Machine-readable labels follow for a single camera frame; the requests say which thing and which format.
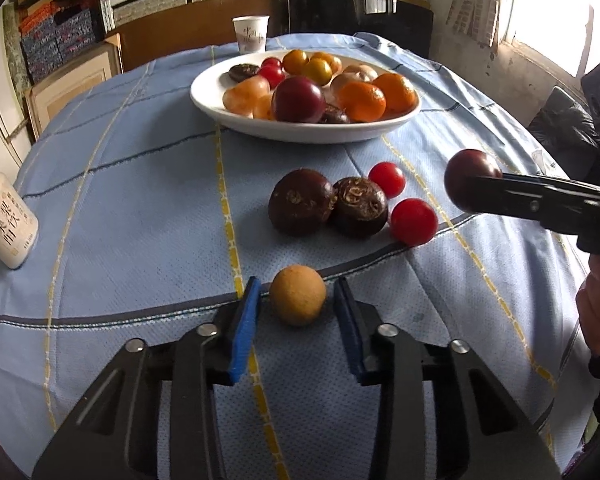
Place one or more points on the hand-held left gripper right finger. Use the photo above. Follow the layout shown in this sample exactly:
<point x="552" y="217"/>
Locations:
<point x="350" y="335"/>

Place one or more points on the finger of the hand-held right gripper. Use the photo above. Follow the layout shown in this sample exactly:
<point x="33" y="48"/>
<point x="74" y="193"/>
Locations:
<point x="530" y="200"/>

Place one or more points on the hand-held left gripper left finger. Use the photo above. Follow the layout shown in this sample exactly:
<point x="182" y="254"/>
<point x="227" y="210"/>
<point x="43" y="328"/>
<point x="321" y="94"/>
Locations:
<point x="245" y="330"/>

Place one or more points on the small tan longan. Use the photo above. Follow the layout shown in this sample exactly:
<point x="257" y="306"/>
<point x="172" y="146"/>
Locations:
<point x="298" y="296"/>

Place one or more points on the dark purple plum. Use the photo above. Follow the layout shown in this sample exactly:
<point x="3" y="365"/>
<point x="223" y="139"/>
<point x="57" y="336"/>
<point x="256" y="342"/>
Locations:
<point x="467" y="170"/>

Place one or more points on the red cherry tomato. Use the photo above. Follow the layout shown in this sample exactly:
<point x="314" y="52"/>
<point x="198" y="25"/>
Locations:
<point x="386" y="178"/>
<point x="413" y="221"/>
<point x="271" y="62"/>
<point x="273" y="77"/>

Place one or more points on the dark water chestnut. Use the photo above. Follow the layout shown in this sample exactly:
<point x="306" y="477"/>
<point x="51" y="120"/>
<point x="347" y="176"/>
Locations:
<point x="336" y="117"/>
<point x="358" y="206"/>
<point x="242" y="72"/>
<point x="301" y="201"/>

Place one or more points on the large orange mandarin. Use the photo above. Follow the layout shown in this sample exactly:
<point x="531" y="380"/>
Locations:
<point x="362" y="101"/>

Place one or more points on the white oval plate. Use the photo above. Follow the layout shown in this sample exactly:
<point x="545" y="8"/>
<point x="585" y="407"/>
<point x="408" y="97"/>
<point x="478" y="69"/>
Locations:
<point x="300" y="132"/>

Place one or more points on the large tan round fruit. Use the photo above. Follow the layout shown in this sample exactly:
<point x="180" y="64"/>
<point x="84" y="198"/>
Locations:
<point x="342" y="85"/>

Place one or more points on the dark red plum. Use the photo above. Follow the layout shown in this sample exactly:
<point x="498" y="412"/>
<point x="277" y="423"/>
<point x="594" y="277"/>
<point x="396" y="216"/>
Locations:
<point x="298" y="99"/>

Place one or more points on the small orange kumquat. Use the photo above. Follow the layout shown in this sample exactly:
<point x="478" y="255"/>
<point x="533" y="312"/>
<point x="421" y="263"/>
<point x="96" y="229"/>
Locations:
<point x="317" y="71"/>
<point x="336" y="62"/>
<point x="295" y="60"/>

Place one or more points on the person's right hand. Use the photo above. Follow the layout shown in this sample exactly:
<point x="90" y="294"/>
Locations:
<point x="597" y="315"/>

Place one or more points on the black leather cushion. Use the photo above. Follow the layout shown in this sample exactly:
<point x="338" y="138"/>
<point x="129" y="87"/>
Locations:
<point x="560" y="125"/>

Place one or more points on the window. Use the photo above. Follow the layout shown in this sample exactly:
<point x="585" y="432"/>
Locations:
<point x="545" y="10"/>

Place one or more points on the blue checked tablecloth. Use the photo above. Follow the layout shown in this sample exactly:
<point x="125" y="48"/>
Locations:
<point x="130" y="200"/>

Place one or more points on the patterned curtain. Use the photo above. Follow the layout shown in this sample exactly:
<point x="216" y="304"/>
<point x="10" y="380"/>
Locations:
<point x="475" y="0"/>

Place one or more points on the brown-tan round fruit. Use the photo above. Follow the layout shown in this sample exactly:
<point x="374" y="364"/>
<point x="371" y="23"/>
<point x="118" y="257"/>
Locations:
<point x="362" y="71"/>

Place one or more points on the spotted peach-tan round fruit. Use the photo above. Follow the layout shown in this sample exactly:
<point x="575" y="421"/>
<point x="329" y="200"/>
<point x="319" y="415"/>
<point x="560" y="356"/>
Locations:
<point x="244" y="96"/>

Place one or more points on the black glossy panel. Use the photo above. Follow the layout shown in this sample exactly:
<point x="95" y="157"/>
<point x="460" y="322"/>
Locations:
<point x="355" y="10"/>

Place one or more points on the white drink can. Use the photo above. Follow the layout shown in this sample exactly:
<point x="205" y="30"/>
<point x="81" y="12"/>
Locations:
<point x="5" y="215"/>

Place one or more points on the white paper cup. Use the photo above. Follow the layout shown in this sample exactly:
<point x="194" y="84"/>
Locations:
<point x="250" y="35"/>

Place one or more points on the brown wooden board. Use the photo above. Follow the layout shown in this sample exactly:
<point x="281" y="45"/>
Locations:
<point x="180" y="30"/>

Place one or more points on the stack of blue patterned boxes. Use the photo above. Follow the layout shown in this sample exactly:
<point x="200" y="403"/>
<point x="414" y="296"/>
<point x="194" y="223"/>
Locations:
<point x="60" y="45"/>

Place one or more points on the white metal shelf rack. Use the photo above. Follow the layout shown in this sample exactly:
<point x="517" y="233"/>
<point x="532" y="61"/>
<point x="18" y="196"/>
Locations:
<point x="105" y="10"/>

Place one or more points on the stack of red boxes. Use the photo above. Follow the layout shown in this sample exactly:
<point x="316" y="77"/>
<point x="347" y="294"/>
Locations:
<point x="45" y="10"/>

